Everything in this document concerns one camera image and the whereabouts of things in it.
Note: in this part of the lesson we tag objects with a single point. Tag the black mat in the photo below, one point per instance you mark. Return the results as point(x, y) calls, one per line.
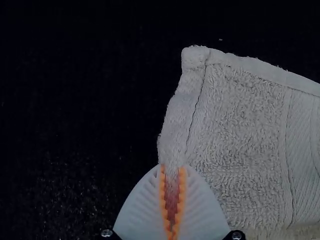
point(75, 100)

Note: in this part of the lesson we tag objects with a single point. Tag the pale towel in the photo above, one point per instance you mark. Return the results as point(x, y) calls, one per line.
point(237, 125)

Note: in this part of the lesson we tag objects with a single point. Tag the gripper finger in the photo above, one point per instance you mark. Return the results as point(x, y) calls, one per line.
point(140, 212)
point(200, 212)

